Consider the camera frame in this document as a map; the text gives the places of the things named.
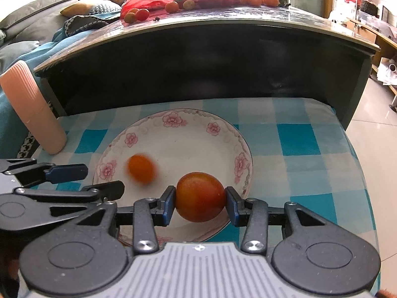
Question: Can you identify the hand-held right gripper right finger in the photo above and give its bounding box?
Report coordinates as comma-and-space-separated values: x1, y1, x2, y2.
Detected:
225, 186, 330, 254

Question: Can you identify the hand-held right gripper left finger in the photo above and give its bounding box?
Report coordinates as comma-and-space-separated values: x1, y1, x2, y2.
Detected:
66, 186, 177, 254

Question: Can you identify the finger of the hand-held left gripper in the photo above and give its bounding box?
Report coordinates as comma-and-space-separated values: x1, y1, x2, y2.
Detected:
0, 158, 89, 188
13, 179, 125, 229

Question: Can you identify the large red-orange tomato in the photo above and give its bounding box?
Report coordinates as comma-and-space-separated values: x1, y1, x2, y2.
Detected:
175, 172, 227, 223

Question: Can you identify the white floral plate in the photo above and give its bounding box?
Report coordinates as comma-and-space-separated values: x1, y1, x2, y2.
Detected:
92, 109, 253, 243

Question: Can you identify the houndstooth fabric trim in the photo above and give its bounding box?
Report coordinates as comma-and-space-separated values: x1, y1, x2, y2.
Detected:
17, 130, 39, 159

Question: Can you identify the pink ribbed bottle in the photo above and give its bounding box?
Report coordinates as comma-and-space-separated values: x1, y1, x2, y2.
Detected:
0, 60, 68, 156

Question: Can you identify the blue checked cloth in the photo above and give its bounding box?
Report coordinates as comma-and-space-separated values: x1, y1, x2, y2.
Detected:
34, 97, 382, 298

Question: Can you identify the dark coffee table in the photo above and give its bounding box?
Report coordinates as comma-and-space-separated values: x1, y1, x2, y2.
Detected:
33, 0, 381, 131

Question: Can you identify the houndstooth pillow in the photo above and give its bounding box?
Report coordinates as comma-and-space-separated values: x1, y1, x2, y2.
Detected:
63, 4, 122, 37

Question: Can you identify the mustard pillow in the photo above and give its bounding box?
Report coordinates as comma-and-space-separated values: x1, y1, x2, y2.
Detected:
60, 1, 104, 17

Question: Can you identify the grey sofa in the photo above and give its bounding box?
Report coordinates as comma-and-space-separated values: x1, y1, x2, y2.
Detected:
0, 0, 125, 63

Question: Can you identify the wooden shelf unit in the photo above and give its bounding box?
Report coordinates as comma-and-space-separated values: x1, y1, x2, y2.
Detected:
341, 18, 397, 100

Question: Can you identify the dark woven basket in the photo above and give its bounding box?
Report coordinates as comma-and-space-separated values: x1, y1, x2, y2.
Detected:
360, 0, 384, 18

